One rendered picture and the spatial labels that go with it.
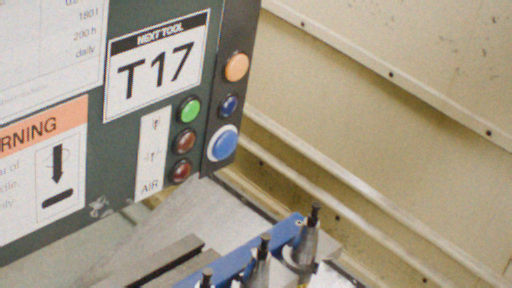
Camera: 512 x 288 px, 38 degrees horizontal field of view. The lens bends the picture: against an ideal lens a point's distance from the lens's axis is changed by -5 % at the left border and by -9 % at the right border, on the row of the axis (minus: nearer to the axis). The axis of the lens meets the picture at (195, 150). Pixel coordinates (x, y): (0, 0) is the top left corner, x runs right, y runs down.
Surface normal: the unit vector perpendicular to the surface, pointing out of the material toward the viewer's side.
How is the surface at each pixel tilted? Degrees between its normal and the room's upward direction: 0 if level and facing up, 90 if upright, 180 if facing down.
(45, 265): 0
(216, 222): 24
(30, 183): 90
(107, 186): 90
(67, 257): 0
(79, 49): 90
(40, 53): 90
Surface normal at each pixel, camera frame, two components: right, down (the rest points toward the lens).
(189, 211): -0.19, -0.58
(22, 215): 0.68, 0.50
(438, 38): -0.72, 0.34
